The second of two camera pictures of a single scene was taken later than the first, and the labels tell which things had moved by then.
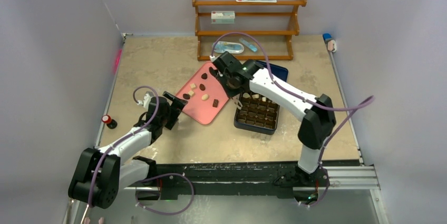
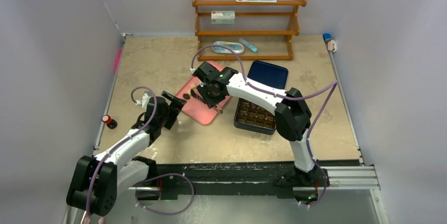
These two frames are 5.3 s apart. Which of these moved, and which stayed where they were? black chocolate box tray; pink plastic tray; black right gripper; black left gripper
Moved: black right gripper
Stayed: black left gripper; black chocolate box tray; pink plastic tray
